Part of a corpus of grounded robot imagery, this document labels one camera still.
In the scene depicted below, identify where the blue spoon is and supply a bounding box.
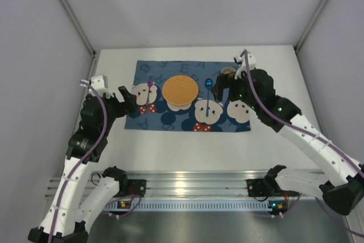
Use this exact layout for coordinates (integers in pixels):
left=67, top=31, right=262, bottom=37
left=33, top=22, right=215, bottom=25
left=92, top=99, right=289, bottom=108
left=205, top=78, right=213, bottom=117

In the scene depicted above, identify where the blue cartoon placemat cloth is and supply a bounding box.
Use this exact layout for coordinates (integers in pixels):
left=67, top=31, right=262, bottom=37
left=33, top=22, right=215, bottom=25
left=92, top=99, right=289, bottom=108
left=125, top=60, right=251, bottom=133

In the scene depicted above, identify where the purple fork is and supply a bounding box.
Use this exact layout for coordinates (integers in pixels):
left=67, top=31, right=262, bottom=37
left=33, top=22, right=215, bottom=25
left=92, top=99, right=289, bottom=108
left=146, top=73, right=153, bottom=106

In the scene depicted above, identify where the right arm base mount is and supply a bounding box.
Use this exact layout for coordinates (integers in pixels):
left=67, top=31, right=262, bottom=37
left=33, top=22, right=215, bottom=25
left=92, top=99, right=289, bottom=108
left=246, top=178, right=299, bottom=201

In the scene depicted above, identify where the small grey cup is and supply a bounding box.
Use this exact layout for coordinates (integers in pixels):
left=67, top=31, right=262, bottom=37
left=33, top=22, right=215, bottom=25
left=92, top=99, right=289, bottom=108
left=221, top=67, right=236, bottom=80

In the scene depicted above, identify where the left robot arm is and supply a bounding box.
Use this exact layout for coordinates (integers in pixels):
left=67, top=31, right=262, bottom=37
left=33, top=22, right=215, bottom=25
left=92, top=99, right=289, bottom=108
left=28, top=83, right=138, bottom=242

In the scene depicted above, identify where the slotted cable duct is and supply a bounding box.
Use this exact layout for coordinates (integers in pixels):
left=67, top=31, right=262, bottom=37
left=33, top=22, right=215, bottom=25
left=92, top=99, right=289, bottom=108
left=103, top=199, right=287, bottom=212

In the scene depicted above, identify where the aluminium front rail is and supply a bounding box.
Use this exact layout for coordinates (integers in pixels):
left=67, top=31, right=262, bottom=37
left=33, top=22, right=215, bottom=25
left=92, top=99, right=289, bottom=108
left=45, top=170, right=355, bottom=198

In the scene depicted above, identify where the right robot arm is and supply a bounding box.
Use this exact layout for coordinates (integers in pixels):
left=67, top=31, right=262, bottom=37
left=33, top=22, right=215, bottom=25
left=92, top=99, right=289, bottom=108
left=211, top=69, right=363, bottom=216

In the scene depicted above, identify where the round woven orange plate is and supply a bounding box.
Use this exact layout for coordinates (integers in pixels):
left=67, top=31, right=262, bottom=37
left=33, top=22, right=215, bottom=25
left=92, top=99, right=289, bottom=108
left=162, top=75, right=199, bottom=106

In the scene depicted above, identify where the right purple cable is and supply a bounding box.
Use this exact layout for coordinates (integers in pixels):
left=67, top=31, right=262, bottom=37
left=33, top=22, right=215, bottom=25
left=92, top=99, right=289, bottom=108
left=241, top=49, right=364, bottom=238

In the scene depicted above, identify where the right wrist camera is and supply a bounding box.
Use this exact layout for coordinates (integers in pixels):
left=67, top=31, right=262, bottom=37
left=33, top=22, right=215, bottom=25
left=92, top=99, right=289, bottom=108
left=233, top=50, right=257, bottom=80

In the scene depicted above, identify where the right aluminium frame post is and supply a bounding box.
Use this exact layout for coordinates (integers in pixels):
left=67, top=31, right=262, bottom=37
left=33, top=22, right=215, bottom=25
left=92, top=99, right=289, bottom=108
left=293, top=0, right=330, bottom=54

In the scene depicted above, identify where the purple cable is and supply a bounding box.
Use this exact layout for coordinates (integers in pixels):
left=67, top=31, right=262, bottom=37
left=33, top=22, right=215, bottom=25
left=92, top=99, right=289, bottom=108
left=241, top=49, right=364, bottom=238
left=47, top=79, right=142, bottom=243

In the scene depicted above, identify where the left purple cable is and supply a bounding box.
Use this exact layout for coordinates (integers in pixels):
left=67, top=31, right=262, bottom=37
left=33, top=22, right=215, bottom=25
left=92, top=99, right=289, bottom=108
left=47, top=79, right=142, bottom=243

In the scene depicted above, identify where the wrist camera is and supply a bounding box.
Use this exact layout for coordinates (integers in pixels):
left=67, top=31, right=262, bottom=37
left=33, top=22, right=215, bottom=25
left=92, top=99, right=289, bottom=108
left=90, top=75, right=114, bottom=98
left=233, top=50, right=257, bottom=80

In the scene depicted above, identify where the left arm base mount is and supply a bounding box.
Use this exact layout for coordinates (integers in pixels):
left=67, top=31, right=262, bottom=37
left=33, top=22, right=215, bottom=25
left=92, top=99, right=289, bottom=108
left=90, top=172, right=147, bottom=197

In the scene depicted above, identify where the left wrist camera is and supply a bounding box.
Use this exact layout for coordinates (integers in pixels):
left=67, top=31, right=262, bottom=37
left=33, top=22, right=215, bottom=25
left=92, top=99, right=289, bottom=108
left=90, top=75, right=114, bottom=98

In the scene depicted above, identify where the aluminium frame post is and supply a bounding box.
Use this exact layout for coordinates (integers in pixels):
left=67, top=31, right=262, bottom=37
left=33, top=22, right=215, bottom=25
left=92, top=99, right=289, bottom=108
left=293, top=0, right=330, bottom=54
left=58, top=0, right=96, bottom=57

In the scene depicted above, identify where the left aluminium frame post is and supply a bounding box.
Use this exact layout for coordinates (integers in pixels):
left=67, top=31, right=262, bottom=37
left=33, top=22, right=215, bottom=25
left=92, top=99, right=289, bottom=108
left=58, top=0, right=96, bottom=57

